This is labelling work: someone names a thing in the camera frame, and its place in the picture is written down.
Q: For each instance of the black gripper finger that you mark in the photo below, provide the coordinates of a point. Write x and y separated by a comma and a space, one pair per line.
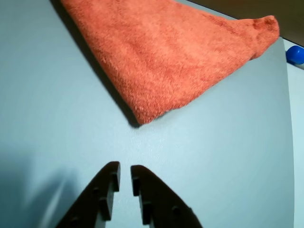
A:
161, 202
95, 202

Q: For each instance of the orange terry towel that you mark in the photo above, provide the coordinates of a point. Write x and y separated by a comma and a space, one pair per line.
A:
166, 59

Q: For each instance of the grey table mat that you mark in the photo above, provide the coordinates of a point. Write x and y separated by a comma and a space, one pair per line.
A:
213, 154

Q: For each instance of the blue tape piece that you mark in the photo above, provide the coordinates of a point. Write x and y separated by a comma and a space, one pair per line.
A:
295, 54

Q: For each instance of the brown cardboard monitor box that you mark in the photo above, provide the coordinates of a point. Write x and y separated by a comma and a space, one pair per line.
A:
261, 14

